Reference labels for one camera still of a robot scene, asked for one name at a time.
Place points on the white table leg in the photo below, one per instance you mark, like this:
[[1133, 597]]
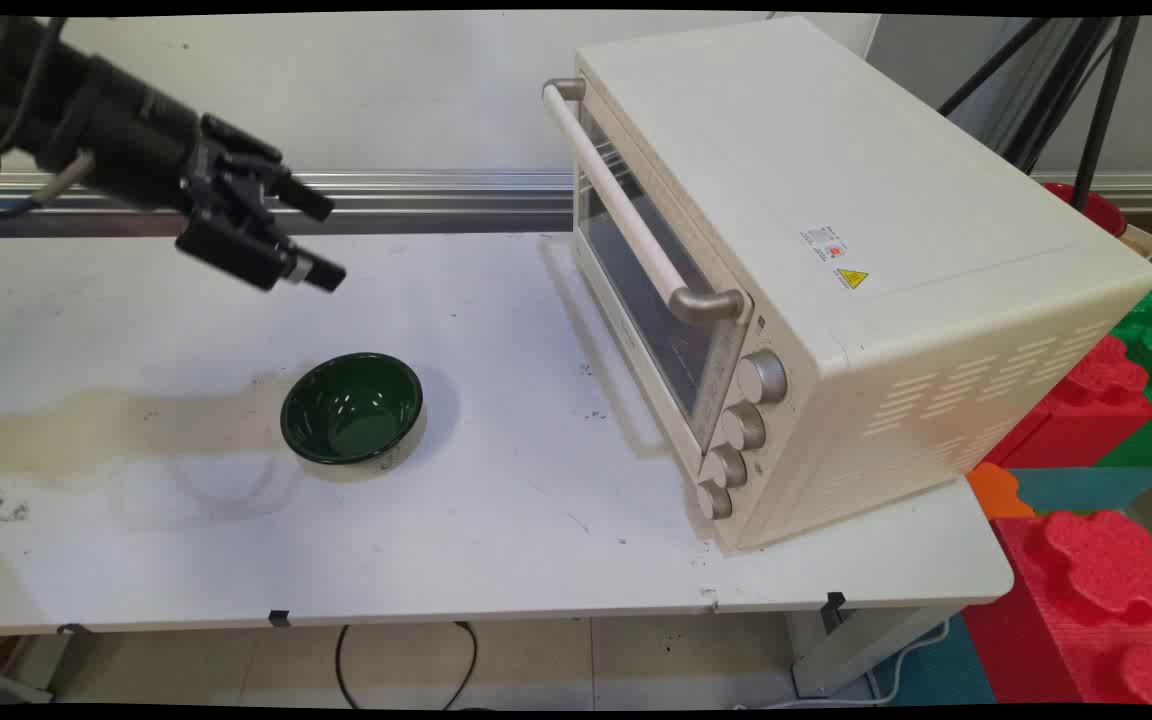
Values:
[[866, 640]]

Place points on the beige tray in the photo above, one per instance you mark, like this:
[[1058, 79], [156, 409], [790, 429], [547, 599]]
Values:
[[1141, 240]]

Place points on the white label sticker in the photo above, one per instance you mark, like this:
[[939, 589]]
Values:
[[823, 244]]

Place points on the large red foam block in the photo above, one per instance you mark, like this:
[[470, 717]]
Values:
[[1086, 610]]

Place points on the aluminium wall rail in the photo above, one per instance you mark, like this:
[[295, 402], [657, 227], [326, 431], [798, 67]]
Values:
[[416, 190]]

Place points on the orange foam piece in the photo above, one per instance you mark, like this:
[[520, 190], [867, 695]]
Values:
[[998, 490]]

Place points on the teal foam block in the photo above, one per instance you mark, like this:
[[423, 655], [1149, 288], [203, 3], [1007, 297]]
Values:
[[1086, 488]]

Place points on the yellow warning sticker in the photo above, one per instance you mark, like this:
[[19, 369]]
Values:
[[851, 278]]

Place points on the black table edge clip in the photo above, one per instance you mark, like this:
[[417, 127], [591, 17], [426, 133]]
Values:
[[834, 603], [279, 618]]

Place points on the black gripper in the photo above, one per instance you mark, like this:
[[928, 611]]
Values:
[[126, 125]]

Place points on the large silver oven knob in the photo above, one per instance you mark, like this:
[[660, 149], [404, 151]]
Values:
[[762, 377]]

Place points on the cream toaster oven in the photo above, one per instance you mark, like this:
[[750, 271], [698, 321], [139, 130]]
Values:
[[896, 260]]

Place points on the teal foam floor mat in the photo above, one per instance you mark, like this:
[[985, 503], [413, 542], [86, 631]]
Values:
[[936, 670]]

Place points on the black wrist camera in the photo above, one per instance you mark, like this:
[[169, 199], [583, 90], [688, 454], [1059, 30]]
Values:
[[11, 85]]

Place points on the black tripod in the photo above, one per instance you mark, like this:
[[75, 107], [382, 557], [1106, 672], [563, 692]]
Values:
[[1096, 110]]

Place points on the dark green bowl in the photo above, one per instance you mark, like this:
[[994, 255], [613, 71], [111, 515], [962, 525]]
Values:
[[351, 410]]

